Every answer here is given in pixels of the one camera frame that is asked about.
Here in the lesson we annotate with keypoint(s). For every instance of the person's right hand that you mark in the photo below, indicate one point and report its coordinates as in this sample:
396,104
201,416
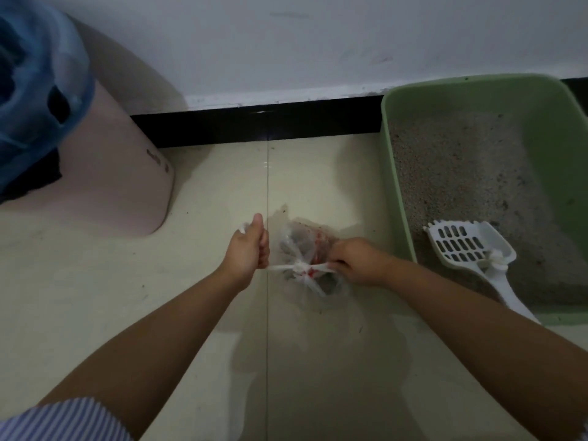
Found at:
360,264

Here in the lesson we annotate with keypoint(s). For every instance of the person's left hand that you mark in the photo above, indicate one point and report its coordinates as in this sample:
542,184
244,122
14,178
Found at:
246,257

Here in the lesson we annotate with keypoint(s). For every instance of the person's right fingers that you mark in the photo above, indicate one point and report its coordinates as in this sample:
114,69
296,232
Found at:
337,261

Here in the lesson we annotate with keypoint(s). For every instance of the person's left thumb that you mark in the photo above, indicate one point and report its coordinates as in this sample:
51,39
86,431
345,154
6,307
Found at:
256,225

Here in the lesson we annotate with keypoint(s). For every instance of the clear plastic waste bag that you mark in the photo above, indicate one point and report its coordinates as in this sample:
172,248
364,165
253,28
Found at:
307,261

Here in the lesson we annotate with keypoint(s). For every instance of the person's right forearm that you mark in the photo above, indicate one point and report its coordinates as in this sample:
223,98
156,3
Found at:
496,358

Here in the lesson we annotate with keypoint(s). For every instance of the person's left forearm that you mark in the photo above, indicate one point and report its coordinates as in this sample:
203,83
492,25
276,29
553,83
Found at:
156,344

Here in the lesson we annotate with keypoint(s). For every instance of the white litter scoop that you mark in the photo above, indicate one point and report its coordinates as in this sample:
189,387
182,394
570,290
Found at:
477,257

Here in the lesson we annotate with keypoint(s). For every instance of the grey cat litter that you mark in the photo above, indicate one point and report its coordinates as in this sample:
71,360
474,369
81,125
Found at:
477,197

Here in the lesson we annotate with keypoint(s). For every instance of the pink trash bin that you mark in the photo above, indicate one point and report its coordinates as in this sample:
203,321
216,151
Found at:
110,160

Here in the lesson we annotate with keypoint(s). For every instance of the green plastic litter box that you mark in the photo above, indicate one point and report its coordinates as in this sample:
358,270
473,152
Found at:
487,192

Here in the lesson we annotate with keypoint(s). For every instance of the blue trash bag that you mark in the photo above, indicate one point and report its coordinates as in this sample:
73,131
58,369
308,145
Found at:
34,87

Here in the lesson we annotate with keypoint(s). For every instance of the striped shirt sleeve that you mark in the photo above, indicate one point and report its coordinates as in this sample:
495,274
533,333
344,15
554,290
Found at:
59,422

